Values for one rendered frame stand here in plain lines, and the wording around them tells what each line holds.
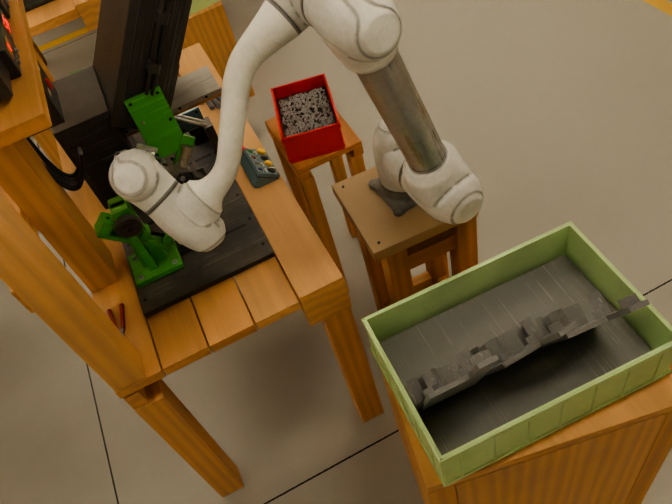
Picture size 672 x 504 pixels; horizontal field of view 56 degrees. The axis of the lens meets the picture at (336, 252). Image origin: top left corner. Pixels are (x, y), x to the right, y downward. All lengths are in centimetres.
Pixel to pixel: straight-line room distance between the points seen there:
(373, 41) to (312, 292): 79
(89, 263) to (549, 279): 132
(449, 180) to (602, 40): 259
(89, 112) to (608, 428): 169
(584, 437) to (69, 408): 218
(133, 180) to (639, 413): 127
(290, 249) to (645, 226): 174
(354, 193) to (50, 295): 95
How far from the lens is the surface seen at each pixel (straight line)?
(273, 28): 141
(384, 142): 178
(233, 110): 142
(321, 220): 248
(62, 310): 158
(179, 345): 184
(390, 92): 141
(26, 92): 171
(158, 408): 196
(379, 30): 125
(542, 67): 391
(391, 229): 188
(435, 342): 169
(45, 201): 185
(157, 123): 206
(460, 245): 205
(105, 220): 187
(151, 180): 140
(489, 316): 173
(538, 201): 314
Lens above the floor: 230
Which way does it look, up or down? 49 degrees down
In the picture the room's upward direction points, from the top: 17 degrees counter-clockwise
